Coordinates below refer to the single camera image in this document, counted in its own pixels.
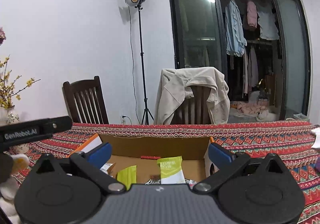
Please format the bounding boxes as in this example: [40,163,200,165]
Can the green white snack packet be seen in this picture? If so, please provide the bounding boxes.
[157,156,185,184]

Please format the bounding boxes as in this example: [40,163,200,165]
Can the yellow flower branches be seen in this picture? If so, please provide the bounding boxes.
[1,56,40,109]

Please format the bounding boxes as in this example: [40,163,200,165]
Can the beige jacket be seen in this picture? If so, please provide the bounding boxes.
[153,67,230,125]

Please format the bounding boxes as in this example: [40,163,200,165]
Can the dark wooden chair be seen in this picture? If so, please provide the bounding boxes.
[62,75,109,124]

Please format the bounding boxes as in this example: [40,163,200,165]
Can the black framed sliding door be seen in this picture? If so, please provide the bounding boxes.
[170,0,311,123]

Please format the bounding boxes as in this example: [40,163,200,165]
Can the colourful patterned tablecloth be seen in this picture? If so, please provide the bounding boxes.
[26,121,319,223]

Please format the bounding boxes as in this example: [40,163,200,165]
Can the pink hanging garment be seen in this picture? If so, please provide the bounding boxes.
[247,1,258,30]

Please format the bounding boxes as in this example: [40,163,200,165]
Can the orange cardboard snack box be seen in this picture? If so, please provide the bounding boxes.
[75,134,209,184]

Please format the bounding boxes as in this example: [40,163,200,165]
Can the studio light on stand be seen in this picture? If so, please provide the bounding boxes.
[124,0,154,125]

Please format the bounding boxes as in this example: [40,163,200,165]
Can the purple packet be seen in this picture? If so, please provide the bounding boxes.
[315,157,320,172]

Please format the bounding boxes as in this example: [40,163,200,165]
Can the light blue hanging shirt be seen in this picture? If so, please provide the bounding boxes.
[225,0,247,57]

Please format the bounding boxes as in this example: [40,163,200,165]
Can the wooden chair with jacket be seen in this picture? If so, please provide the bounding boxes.
[171,86,211,125]

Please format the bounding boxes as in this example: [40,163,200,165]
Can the white hanging garment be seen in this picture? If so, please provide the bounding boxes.
[257,5,279,41]

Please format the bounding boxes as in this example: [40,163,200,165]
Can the white tissue paper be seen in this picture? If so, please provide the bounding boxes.
[311,127,320,149]

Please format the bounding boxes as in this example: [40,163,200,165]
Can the pink bedding pile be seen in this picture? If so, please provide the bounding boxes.
[229,101,278,122]

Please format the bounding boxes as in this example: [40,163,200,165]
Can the lime green snack packet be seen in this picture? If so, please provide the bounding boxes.
[117,165,137,190]

